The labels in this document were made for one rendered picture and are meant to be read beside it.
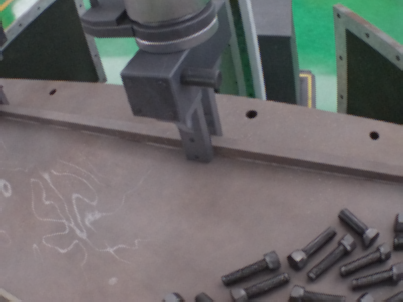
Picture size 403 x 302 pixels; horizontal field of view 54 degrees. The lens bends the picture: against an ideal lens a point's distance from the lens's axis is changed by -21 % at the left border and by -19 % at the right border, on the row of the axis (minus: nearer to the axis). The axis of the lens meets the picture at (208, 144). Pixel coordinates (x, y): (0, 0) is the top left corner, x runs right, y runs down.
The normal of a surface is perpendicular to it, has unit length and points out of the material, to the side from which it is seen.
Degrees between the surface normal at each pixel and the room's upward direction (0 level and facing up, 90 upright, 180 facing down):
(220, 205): 0
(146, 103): 90
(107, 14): 0
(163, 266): 0
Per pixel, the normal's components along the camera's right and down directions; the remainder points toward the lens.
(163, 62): -0.16, -0.68
